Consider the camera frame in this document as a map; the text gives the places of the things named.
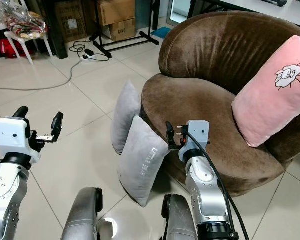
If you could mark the grey right robot leg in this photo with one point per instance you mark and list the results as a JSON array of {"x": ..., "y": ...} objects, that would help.
[{"x": 180, "y": 220}]

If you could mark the grey robot leg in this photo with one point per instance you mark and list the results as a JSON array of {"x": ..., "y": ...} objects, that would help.
[
  {"x": 180, "y": 220},
  {"x": 82, "y": 215}
]

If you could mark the white table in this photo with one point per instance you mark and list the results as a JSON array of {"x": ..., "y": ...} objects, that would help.
[{"x": 245, "y": 4}]

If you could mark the grey pillow with white lettering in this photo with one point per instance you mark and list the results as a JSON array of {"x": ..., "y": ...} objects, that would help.
[{"x": 140, "y": 160}]

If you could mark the dark cardboard box white label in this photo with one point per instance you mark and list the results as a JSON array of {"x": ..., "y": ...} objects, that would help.
[{"x": 70, "y": 21}]

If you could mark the white power strip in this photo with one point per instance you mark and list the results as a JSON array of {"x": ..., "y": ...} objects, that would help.
[{"x": 85, "y": 57}]

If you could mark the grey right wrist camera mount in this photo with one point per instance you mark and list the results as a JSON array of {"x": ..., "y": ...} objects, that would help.
[{"x": 197, "y": 134}]

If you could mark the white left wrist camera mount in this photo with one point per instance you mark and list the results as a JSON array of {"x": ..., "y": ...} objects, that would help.
[{"x": 10, "y": 134}]

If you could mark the plain grey pillow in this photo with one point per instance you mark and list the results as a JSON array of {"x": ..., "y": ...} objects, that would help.
[{"x": 126, "y": 112}]

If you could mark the small printed cardboard box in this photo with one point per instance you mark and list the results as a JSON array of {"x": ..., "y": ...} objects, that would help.
[{"x": 120, "y": 30}]

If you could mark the clear plastic bag of snacks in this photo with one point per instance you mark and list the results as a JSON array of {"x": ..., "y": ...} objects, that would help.
[{"x": 25, "y": 22}]

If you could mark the blue floor mat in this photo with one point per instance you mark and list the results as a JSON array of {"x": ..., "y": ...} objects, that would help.
[{"x": 162, "y": 32}]

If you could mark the pink pillow with sheep print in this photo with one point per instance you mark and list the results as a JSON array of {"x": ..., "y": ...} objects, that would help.
[{"x": 270, "y": 100}]

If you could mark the black device on table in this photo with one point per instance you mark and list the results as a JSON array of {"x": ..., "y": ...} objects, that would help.
[{"x": 274, "y": 2}]

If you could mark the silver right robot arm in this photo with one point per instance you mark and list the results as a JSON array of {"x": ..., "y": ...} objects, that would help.
[{"x": 205, "y": 192}]

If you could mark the white plastic stool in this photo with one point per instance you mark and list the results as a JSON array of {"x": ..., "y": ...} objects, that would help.
[{"x": 27, "y": 42}]

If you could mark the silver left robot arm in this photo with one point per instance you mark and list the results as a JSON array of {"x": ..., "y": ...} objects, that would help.
[{"x": 7, "y": 195}]

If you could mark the large plain cardboard box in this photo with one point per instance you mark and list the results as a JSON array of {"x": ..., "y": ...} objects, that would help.
[{"x": 116, "y": 10}]

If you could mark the grey left robot leg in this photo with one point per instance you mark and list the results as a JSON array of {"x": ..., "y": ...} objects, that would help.
[{"x": 82, "y": 215}]

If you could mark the red bag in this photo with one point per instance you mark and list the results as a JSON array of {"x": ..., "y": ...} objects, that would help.
[{"x": 12, "y": 48}]

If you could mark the white framed glass door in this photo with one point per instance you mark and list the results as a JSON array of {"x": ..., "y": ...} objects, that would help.
[{"x": 179, "y": 11}]

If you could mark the brown round velvet sofa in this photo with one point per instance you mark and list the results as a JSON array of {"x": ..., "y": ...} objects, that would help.
[{"x": 200, "y": 107}]

